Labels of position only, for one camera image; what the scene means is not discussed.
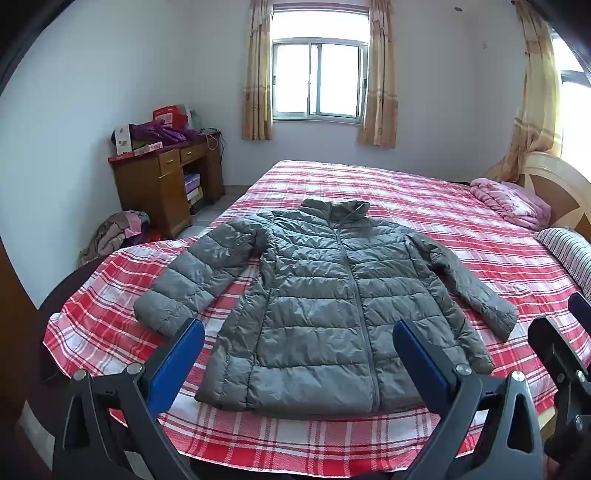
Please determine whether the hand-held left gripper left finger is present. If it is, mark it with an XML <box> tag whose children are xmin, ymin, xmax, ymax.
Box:
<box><xmin>53</xmin><ymin>318</ymin><xmax>206</xmax><ymax>480</ymax></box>

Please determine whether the sliding window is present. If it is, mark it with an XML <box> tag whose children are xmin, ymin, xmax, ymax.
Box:
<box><xmin>271</xmin><ymin>39</ymin><xmax>368</xmax><ymax>121</ymax></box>

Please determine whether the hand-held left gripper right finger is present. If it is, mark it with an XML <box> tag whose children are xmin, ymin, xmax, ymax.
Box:
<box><xmin>392</xmin><ymin>320</ymin><xmax>546</xmax><ymax>480</ymax></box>

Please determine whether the striped pillow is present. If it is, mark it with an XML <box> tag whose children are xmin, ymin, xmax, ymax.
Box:
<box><xmin>533</xmin><ymin>227</ymin><xmax>591</xmax><ymax>302</ymax></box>

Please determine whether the large side window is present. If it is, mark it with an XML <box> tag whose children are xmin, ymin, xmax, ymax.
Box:
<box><xmin>549</xmin><ymin>28</ymin><xmax>591</xmax><ymax>168</ymax></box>

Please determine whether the purple garment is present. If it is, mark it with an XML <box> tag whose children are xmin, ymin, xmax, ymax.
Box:
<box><xmin>129</xmin><ymin>121</ymin><xmax>199</xmax><ymax>145</ymax></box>

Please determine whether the red cardboard box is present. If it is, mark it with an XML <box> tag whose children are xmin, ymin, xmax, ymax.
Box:
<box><xmin>152</xmin><ymin>105</ymin><xmax>189</xmax><ymax>129</ymax></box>

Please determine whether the stack of boxes under desk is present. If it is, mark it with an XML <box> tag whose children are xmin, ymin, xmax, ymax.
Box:
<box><xmin>184</xmin><ymin>173</ymin><xmax>204</xmax><ymax>206</ymax></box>

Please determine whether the red plaid bed sheet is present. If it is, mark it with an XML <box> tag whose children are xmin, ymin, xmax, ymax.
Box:
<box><xmin>42</xmin><ymin>159</ymin><xmax>591</xmax><ymax>472</ymax></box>

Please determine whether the pink blanket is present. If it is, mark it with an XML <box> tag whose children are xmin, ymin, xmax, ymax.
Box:
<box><xmin>470</xmin><ymin>178</ymin><xmax>552</xmax><ymax>232</ymax></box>

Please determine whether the long yellow curtain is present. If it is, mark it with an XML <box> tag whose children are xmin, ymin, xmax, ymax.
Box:
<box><xmin>480</xmin><ymin>0</ymin><xmax>565</xmax><ymax>184</ymax></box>

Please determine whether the pile of clothes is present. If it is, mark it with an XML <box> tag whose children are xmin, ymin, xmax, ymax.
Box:
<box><xmin>79</xmin><ymin>210</ymin><xmax>162</xmax><ymax>267</ymax></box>

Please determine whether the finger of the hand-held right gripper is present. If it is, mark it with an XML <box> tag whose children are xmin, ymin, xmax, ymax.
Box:
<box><xmin>527</xmin><ymin>316</ymin><xmax>591</xmax><ymax>418</ymax></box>
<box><xmin>568</xmin><ymin>292</ymin><xmax>591</xmax><ymax>334</ymax></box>

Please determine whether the white cardboard box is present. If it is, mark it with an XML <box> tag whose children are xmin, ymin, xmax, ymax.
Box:
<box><xmin>112</xmin><ymin>124</ymin><xmax>136</xmax><ymax>156</ymax></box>

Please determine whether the wooden desk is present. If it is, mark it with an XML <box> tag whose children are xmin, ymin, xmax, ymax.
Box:
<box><xmin>108</xmin><ymin>134</ymin><xmax>225</xmax><ymax>239</ymax></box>

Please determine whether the wooden bed headboard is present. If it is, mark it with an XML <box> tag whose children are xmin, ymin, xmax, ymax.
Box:
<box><xmin>519</xmin><ymin>151</ymin><xmax>591</xmax><ymax>237</ymax></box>

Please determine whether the grey puffer jacket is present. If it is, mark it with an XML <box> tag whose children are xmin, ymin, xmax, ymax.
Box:
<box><xmin>134</xmin><ymin>198</ymin><xmax>519</xmax><ymax>413</ymax></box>

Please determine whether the beige patterned curtain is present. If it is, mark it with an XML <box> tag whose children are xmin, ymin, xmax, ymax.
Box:
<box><xmin>241</xmin><ymin>0</ymin><xmax>274</xmax><ymax>141</ymax></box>
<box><xmin>356</xmin><ymin>0</ymin><xmax>398</xmax><ymax>149</ymax></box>

